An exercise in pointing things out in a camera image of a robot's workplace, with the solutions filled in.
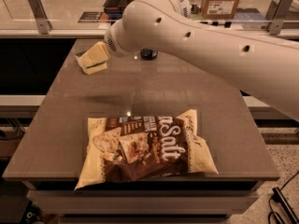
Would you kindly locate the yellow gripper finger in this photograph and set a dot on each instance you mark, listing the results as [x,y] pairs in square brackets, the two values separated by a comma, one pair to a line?
[95,55]

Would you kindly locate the green and yellow sponge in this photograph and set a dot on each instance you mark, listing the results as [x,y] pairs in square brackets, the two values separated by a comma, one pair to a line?
[97,67]

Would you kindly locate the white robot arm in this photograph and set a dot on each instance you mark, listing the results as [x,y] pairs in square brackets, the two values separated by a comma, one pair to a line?
[262,66]

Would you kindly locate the blue soda can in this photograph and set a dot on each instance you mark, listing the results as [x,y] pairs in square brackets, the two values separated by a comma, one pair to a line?
[148,54]

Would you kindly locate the brown and yellow chip bag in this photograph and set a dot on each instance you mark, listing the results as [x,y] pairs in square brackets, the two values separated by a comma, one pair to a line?
[127,149]

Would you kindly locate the cardboard box with label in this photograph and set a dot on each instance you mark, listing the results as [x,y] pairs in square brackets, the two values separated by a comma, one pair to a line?
[219,9]

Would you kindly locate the left metal glass bracket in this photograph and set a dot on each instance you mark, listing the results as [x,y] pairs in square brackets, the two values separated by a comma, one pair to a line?
[42,22]

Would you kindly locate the metal glass bracket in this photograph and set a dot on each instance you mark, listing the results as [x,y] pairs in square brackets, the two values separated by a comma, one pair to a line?
[42,22]
[277,22]

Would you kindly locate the right metal glass bracket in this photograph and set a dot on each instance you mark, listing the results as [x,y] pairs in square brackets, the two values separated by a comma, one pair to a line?
[277,22]

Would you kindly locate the black power strip with cable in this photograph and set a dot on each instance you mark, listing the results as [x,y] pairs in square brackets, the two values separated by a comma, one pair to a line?
[279,197]

